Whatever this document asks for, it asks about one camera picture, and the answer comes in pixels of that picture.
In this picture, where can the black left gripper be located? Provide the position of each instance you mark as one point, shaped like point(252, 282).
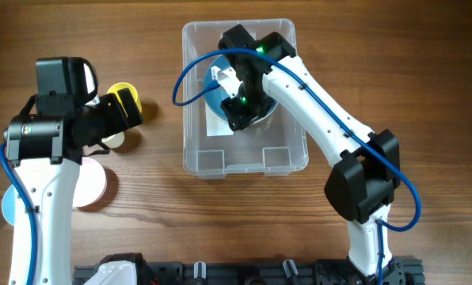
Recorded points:
point(122, 109)

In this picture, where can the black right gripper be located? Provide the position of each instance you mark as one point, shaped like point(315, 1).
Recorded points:
point(236, 116)

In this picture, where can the dark blue plate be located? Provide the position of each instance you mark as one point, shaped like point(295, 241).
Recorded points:
point(215, 97)

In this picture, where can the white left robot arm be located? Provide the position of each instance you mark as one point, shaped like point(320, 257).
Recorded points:
point(42, 156)

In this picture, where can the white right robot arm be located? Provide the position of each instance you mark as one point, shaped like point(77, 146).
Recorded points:
point(364, 164)

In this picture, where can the white label in container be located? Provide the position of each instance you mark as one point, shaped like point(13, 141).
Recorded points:
point(215, 126)

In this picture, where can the clear plastic storage container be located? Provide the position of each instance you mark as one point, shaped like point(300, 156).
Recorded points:
point(275, 146)

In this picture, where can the pale green plastic cup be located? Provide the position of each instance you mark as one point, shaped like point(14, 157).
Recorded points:
point(114, 141)

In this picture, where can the yellow plastic cup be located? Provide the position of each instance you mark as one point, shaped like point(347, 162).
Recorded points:
point(115, 88)

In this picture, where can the pink plastic bowl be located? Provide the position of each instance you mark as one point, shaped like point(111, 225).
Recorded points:
point(91, 184)

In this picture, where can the light blue bowl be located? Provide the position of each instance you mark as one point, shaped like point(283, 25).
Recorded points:
point(8, 205)

